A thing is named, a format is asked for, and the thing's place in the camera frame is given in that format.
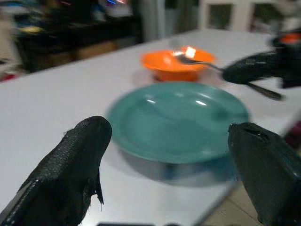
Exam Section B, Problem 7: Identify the silver metal fork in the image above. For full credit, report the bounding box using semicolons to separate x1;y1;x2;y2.
179;56;284;101

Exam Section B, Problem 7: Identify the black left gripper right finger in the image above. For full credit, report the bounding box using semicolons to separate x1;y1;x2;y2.
228;121;301;226

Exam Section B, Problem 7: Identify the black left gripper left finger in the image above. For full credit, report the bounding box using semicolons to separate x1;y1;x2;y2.
0;115;113;226

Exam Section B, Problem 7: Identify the teal round plate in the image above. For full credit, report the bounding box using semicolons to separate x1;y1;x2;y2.
106;81;250;164

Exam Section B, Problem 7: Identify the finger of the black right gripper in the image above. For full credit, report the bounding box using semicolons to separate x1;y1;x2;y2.
231;51;283;66
222;61;283;86

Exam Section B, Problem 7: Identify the black shelf unit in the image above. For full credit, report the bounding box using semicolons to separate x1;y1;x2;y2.
13;0;143;73

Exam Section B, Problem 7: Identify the orange plastic bowl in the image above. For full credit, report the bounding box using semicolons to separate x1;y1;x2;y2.
140;48;217;82

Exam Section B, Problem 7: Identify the white framed glass door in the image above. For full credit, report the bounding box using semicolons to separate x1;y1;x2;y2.
199;0;279;33

